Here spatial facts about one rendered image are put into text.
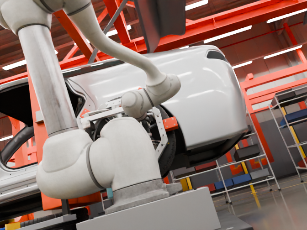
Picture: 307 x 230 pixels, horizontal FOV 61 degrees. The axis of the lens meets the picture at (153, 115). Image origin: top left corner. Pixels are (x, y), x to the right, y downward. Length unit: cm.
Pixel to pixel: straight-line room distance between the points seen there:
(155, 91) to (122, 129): 41
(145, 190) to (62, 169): 27
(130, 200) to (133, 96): 52
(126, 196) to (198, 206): 22
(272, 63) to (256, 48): 100
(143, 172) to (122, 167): 6
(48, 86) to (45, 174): 28
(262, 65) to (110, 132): 1227
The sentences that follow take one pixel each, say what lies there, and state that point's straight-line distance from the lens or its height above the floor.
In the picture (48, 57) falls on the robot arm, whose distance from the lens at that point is 94.
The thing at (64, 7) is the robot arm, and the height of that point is 108.
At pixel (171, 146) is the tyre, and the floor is 71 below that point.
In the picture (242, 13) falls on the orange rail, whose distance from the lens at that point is 538.
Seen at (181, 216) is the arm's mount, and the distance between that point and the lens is 63.
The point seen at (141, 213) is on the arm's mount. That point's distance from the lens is 65.
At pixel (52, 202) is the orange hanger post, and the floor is 55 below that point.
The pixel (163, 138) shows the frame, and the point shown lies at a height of 76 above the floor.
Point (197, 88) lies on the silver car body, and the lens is 230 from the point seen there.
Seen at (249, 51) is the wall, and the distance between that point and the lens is 1314.
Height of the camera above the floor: 39
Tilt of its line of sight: 18 degrees up
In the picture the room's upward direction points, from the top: 16 degrees counter-clockwise
